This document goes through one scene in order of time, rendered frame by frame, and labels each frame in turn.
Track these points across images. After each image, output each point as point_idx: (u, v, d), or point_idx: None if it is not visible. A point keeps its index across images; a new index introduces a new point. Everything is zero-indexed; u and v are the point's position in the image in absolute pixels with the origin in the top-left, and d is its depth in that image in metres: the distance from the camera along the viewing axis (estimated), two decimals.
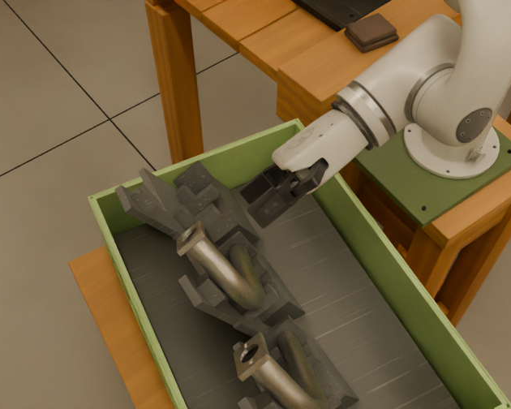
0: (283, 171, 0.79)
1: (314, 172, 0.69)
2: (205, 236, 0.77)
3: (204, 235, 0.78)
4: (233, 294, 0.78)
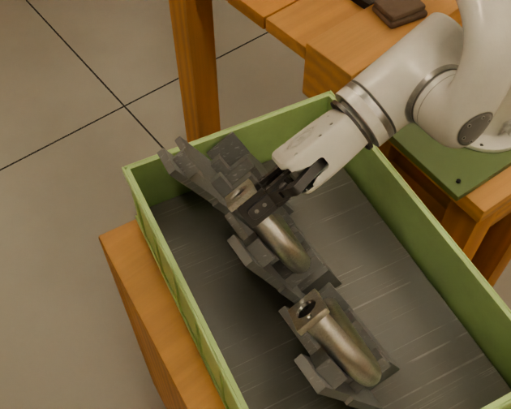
0: None
1: (298, 179, 0.70)
2: None
3: None
4: (281, 253, 0.77)
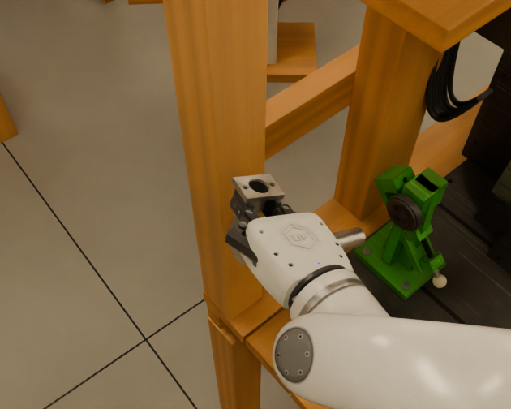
0: None
1: (235, 238, 0.69)
2: (260, 203, 0.75)
3: (263, 202, 0.76)
4: None
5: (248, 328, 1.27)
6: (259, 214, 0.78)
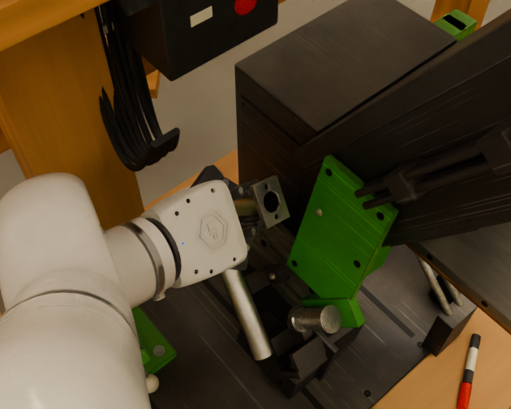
0: None
1: (207, 172, 0.71)
2: (255, 206, 0.75)
3: (256, 208, 0.75)
4: None
5: None
6: (250, 215, 0.78)
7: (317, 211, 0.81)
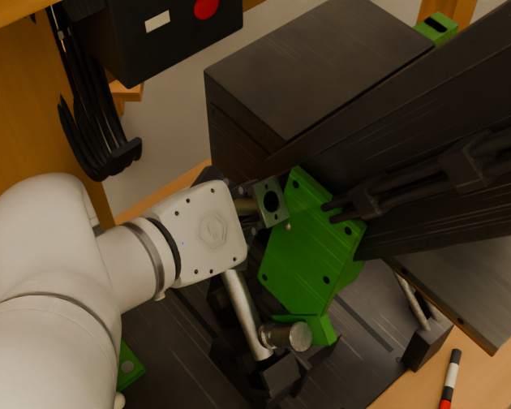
0: None
1: (207, 172, 0.71)
2: (255, 206, 0.75)
3: (256, 208, 0.75)
4: None
5: None
6: (250, 215, 0.78)
7: (285, 224, 0.77)
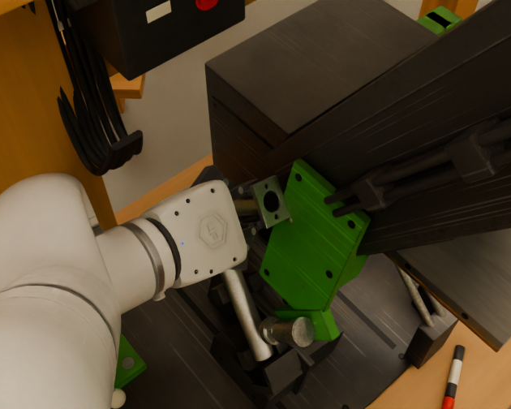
0: None
1: (207, 172, 0.71)
2: (255, 206, 0.75)
3: (256, 208, 0.75)
4: None
5: None
6: (250, 215, 0.78)
7: (289, 217, 0.77)
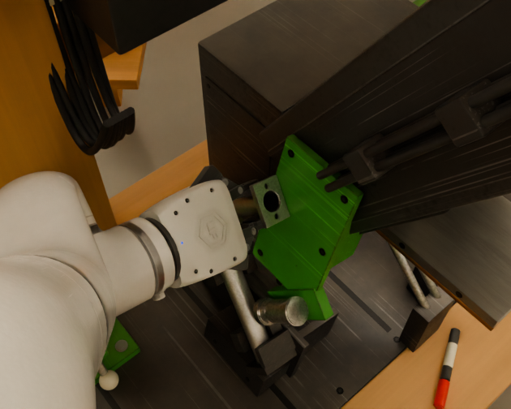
0: None
1: (206, 172, 0.71)
2: (255, 206, 0.75)
3: (256, 208, 0.75)
4: None
5: None
6: (250, 215, 0.78)
7: None
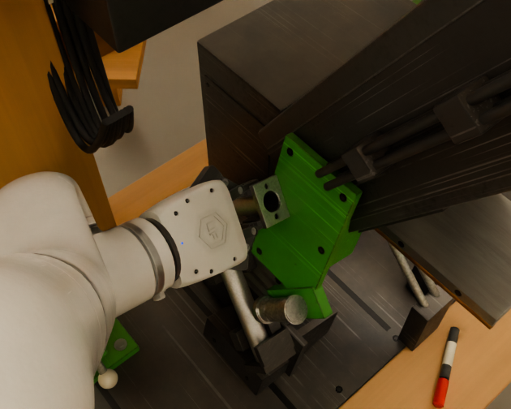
0: None
1: (206, 173, 0.71)
2: (255, 206, 0.75)
3: (256, 208, 0.75)
4: None
5: None
6: (250, 215, 0.78)
7: None
